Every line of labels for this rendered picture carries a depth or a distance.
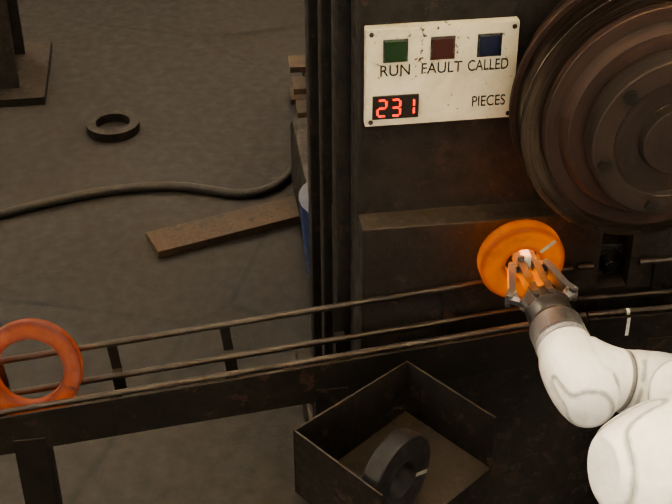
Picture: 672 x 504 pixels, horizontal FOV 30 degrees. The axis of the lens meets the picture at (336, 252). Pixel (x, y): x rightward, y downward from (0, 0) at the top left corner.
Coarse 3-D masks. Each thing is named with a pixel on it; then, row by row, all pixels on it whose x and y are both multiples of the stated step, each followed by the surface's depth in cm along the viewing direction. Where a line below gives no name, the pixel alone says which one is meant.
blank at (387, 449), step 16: (400, 432) 198; (416, 432) 200; (384, 448) 195; (400, 448) 195; (416, 448) 199; (368, 464) 194; (384, 464) 193; (400, 464) 197; (416, 464) 201; (368, 480) 194; (384, 480) 194; (400, 480) 203; (416, 480) 203; (384, 496) 196; (400, 496) 201
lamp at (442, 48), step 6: (438, 42) 208; (444, 42) 209; (450, 42) 209; (432, 48) 209; (438, 48) 209; (444, 48) 209; (450, 48) 209; (432, 54) 210; (438, 54) 210; (444, 54) 210; (450, 54) 210
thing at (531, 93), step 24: (600, 0) 198; (624, 0) 195; (648, 0) 195; (576, 24) 196; (600, 24) 196; (552, 48) 198; (576, 48) 198; (528, 72) 205; (552, 72) 200; (528, 96) 202; (528, 120) 204; (528, 144) 207; (528, 168) 209; (552, 192) 213; (576, 216) 216
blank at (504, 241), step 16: (512, 224) 219; (528, 224) 219; (544, 224) 221; (496, 240) 219; (512, 240) 219; (528, 240) 219; (544, 240) 220; (480, 256) 222; (496, 256) 220; (544, 256) 222; (560, 256) 222; (480, 272) 222; (496, 272) 222; (496, 288) 224
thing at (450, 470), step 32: (384, 384) 214; (416, 384) 217; (320, 416) 205; (352, 416) 212; (384, 416) 219; (416, 416) 221; (448, 416) 214; (480, 416) 207; (320, 448) 198; (352, 448) 216; (448, 448) 215; (480, 448) 210; (320, 480) 202; (352, 480) 194; (448, 480) 209
